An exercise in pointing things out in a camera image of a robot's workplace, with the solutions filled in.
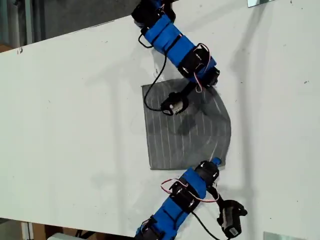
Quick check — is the grey striped square towel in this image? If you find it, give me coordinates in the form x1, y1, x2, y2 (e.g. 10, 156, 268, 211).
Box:
141, 78, 232, 172

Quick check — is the white plastic object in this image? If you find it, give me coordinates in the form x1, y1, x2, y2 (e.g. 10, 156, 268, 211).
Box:
46, 232, 83, 240

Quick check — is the gripper red white wire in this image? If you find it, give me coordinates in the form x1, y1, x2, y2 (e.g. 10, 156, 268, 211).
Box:
161, 177, 220, 204
193, 42, 213, 94

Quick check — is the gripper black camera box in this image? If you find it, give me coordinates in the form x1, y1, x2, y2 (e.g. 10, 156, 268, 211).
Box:
159, 91, 190, 117
216, 199, 249, 239

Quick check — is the gripper black camera cable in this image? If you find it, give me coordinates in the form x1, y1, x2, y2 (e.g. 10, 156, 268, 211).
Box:
137, 33, 168, 111
191, 211, 226, 240

